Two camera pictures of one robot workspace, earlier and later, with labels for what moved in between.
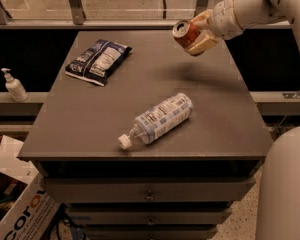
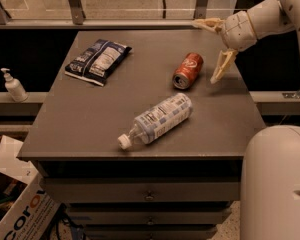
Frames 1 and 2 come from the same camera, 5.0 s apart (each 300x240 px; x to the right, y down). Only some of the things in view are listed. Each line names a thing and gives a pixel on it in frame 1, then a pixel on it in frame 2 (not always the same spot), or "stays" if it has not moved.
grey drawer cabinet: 142,140 stays
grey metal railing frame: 0,20 stays
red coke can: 184,32 → 188,70
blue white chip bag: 97,61 stays
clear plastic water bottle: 164,116 stays
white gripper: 224,19 → 237,30
